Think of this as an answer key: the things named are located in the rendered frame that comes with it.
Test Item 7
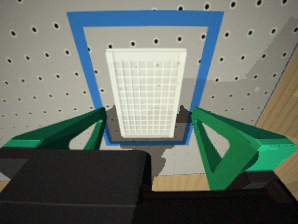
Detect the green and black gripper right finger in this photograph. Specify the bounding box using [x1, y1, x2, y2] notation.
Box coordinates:
[191, 107, 297, 190]

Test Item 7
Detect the blue tape outline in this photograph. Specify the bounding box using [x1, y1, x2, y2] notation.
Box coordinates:
[66, 10, 224, 146]

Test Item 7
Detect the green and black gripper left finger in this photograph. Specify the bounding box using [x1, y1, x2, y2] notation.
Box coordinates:
[2, 107, 107, 150]

